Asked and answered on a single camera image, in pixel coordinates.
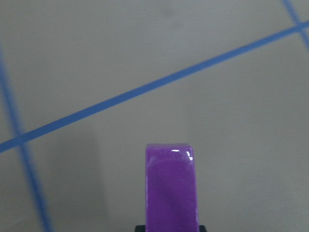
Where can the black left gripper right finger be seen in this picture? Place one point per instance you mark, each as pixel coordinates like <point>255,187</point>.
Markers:
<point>202,228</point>

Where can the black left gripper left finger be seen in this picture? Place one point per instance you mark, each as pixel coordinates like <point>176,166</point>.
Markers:
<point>140,228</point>

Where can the purple trapezoid block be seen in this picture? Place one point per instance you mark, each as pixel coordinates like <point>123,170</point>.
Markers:
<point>170,188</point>

